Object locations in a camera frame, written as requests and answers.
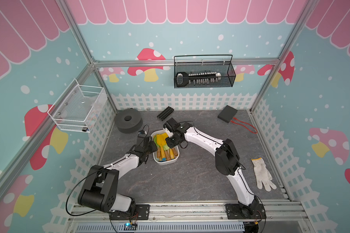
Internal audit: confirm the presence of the white plastic storage box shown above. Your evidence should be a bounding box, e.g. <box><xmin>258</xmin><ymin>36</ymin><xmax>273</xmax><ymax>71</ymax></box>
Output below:
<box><xmin>151</xmin><ymin>130</ymin><xmax>180</xmax><ymax>165</ymax></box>

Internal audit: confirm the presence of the yellow shovel blue tip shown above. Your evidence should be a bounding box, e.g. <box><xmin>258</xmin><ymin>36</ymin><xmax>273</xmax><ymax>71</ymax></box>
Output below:
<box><xmin>160</xmin><ymin>133</ymin><xmax>173</xmax><ymax>161</ymax></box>

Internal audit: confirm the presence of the yellow shovel wooden handle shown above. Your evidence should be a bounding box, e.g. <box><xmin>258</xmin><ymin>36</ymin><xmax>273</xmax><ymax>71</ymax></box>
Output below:
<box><xmin>157</xmin><ymin>134</ymin><xmax>171</xmax><ymax>161</ymax></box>

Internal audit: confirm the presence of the light green shovel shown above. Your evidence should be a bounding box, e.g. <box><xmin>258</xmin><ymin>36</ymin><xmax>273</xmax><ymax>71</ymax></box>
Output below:
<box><xmin>163</xmin><ymin>144</ymin><xmax>178</xmax><ymax>159</ymax></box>

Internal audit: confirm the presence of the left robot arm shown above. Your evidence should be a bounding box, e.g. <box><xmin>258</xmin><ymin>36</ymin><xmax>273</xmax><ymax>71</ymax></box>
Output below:
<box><xmin>77</xmin><ymin>134</ymin><xmax>157</xmax><ymax>217</ymax></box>

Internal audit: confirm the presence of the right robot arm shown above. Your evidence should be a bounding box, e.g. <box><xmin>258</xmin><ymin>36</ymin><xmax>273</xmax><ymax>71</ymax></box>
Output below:
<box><xmin>163</xmin><ymin>118</ymin><xmax>266</xmax><ymax>219</ymax></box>

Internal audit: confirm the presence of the black flat box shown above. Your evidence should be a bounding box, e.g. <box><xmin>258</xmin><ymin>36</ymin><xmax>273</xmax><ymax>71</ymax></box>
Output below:
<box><xmin>217</xmin><ymin>105</ymin><xmax>238</xmax><ymax>123</ymax></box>

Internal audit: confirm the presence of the black ribbed bar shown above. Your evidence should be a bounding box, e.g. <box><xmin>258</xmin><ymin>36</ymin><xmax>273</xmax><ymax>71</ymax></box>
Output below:
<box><xmin>157</xmin><ymin>106</ymin><xmax>174</xmax><ymax>121</ymax></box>

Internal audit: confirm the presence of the dark grey foam roll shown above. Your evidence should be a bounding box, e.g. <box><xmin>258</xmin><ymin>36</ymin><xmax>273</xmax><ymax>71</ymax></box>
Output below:
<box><xmin>114</xmin><ymin>108</ymin><xmax>143</xmax><ymax>134</ymax></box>

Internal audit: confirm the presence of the black socket bit holder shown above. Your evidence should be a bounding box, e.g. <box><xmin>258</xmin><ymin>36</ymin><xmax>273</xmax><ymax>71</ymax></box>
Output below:
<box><xmin>174</xmin><ymin>72</ymin><xmax>222</xmax><ymax>87</ymax></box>

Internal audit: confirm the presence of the small green circuit board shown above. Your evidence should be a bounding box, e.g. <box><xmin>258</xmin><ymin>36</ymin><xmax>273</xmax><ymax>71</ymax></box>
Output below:
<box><xmin>124</xmin><ymin>223</ymin><xmax>138</xmax><ymax>231</ymax></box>

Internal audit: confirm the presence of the white work glove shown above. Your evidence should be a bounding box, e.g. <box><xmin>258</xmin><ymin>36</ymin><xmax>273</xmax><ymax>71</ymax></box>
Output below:
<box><xmin>251</xmin><ymin>158</ymin><xmax>277</xmax><ymax>192</ymax></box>

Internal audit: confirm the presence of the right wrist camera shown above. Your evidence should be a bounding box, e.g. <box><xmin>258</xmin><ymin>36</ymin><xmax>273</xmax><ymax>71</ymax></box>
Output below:
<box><xmin>163</xmin><ymin>118</ymin><xmax>180</xmax><ymax>137</ymax></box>

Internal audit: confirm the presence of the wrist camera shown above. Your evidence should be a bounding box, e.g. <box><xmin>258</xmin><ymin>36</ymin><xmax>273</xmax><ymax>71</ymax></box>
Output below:
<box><xmin>137</xmin><ymin>130</ymin><xmax>147</xmax><ymax>146</ymax></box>
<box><xmin>163</xmin><ymin>118</ymin><xmax>180</xmax><ymax>137</ymax></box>

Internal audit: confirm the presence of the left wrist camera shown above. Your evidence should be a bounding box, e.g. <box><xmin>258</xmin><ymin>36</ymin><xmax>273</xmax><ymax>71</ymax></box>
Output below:
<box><xmin>137</xmin><ymin>130</ymin><xmax>147</xmax><ymax>146</ymax></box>

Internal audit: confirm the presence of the black mesh wall basket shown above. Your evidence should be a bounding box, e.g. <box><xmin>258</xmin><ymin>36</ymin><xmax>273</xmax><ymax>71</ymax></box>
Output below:
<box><xmin>174</xmin><ymin>54</ymin><xmax>236</xmax><ymax>88</ymax></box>

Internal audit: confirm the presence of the red cable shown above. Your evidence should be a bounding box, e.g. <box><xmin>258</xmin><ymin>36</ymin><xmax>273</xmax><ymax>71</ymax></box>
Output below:
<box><xmin>231</xmin><ymin>116</ymin><xmax>258</xmax><ymax>135</ymax></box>

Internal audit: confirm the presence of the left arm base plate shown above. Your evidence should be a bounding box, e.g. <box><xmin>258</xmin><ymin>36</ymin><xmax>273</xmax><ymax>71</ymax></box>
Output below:
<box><xmin>109</xmin><ymin>204</ymin><xmax>150</xmax><ymax>221</ymax></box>

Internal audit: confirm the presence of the white wire wall basket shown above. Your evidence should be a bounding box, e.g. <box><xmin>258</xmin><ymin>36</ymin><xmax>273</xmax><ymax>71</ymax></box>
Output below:
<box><xmin>48</xmin><ymin>80</ymin><xmax>108</xmax><ymax>133</ymax></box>

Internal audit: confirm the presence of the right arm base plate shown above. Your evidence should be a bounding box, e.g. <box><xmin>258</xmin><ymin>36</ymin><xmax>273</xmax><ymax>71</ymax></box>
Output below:
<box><xmin>224</xmin><ymin>203</ymin><xmax>266</xmax><ymax>220</ymax></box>

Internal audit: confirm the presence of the grey slotted cable duct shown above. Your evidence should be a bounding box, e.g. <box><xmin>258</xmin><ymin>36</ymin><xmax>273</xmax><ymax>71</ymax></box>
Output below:
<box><xmin>75</xmin><ymin>221</ymin><xmax>245</xmax><ymax>233</ymax></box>

